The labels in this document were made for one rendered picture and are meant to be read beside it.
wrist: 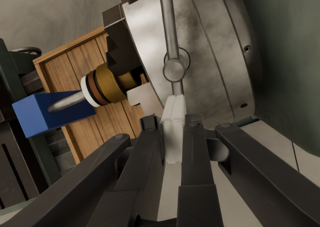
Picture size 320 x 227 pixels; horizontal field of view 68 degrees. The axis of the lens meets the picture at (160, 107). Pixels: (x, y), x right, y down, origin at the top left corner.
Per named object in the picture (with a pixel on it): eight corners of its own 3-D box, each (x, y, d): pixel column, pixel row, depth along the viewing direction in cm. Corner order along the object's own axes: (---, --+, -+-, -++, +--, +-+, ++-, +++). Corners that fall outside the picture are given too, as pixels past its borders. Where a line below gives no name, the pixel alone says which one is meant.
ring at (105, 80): (118, 47, 43) (75, 67, 44) (137, 95, 43) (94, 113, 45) (133, 53, 52) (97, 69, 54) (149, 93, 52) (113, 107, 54)
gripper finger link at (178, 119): (171, 121, 15) (183, 119, 15) (175, 94, 21) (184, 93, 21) (177, 163, 15) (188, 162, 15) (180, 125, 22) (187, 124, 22)
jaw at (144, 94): (177, 69, 43) (201, 130, 43) (180, 72, 48) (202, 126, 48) (124, 92, 45) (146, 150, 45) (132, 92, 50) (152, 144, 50)
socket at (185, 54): (164, 48, 33) (162, 49, 30) (188, 44, 32) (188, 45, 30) (167, 72, 34) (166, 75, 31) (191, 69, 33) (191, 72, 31)
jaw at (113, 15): (165, 36, 44) (136, -19, 34) (171, 55, 42) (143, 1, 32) (113, 59, 47) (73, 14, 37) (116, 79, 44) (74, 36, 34)
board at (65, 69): (125, 19, 68) (120, 16, 64) (171, 134, 70) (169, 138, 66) (41, 61, 74) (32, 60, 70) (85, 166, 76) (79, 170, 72)
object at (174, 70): (168, 52, 33) (161, 61, 22) (185, 49, 33) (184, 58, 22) (171, 67, 34) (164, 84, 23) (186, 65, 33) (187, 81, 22)
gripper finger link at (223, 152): (184, 142, 13) (239, 137, 13) (184, 113, 18) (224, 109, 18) (186, 166, 14) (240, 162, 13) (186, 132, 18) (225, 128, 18)
